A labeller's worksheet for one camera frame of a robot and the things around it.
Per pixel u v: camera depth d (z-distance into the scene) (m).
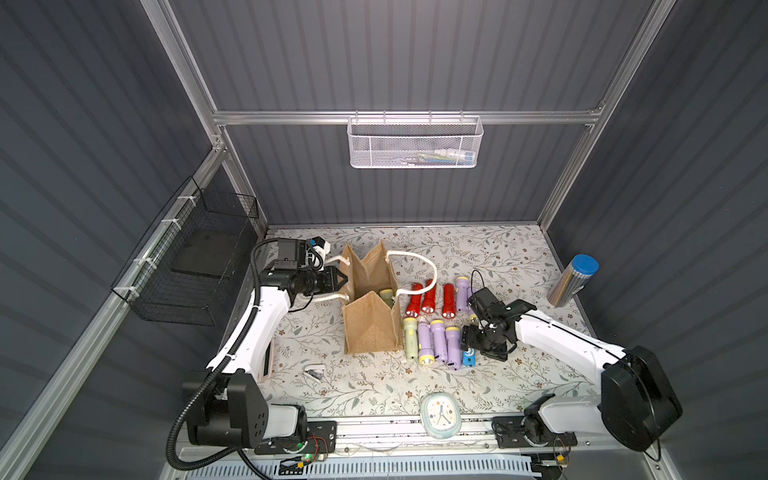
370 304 0.77
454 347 0.84
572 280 0.87
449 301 0.96
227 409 0.40
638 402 0.41
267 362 0.83
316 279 0.70
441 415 0.74
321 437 0.72
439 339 0.87
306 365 0.85
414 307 0.94
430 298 0.98
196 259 0.74
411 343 0.86
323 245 0.76
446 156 0.91
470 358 0.84
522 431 0.72
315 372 0.84
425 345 0.87
